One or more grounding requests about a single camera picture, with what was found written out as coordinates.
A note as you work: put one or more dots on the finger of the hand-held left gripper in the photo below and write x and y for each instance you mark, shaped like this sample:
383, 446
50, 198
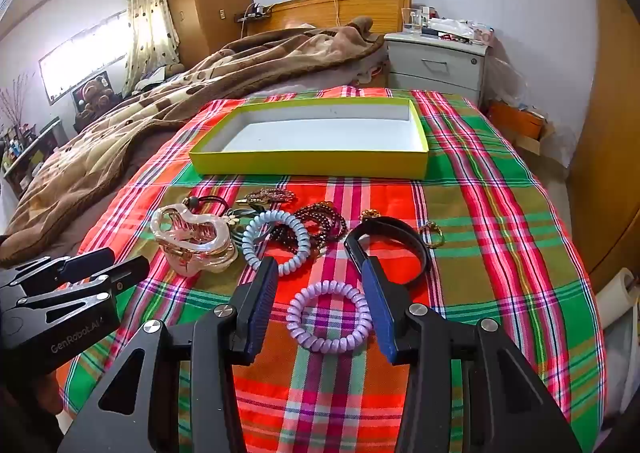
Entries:
87, 265
127, 272

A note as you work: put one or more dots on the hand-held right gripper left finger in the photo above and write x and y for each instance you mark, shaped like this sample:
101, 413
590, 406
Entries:
265, 300

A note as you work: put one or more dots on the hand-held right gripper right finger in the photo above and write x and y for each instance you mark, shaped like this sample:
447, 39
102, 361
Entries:
380, 313

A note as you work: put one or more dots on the pearl white hair claw clip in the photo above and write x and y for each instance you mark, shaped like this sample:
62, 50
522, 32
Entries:
175, 223

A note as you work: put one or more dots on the black wristband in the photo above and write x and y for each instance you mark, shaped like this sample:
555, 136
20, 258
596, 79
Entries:
395, 225

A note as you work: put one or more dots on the rhinestone hair clip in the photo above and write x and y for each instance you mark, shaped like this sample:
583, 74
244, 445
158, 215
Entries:
265, 195

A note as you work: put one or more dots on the yellow-green shallow cardboard box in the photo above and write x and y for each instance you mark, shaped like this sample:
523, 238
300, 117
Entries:
310, 133

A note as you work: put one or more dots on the person's left forearm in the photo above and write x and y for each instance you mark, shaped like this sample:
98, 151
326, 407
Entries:
25, 408

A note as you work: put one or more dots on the brown patterned blanket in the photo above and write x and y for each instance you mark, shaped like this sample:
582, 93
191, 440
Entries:
100, 143

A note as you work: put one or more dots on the colourful plaid cloth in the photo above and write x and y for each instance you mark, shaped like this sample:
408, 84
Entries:
475, 233

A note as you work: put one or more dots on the low side shelf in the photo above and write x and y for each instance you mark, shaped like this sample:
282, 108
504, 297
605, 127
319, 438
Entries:
35, 148

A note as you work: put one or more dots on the brown teddy bear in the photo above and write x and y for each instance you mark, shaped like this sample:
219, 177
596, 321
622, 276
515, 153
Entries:
97, 93

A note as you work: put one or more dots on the bright window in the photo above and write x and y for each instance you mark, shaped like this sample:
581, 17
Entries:
82, 58

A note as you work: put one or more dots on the orange box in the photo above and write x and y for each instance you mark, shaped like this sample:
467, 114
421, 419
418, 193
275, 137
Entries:
515, 120

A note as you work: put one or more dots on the white paper roll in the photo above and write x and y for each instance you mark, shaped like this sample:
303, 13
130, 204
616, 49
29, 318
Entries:
615, 295

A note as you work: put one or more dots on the spotted curtain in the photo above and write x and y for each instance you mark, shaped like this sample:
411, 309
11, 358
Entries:
150, 23

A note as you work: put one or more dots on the grey nightstand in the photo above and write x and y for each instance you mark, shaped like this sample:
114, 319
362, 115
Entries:
435, 65

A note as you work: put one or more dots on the power strip with plugs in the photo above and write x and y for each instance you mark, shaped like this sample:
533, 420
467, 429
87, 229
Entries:
252, 11

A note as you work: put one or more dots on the wooden wardrobe door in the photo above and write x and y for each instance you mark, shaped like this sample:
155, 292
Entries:
610, 133

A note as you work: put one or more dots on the clutter of small packets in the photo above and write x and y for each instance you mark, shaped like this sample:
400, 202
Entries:
460, 29

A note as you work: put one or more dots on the clear drinking glass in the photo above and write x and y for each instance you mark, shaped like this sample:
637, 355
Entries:
411, 19

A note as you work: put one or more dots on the wooden bed headboard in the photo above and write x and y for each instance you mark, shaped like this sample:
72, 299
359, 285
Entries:
370, 8

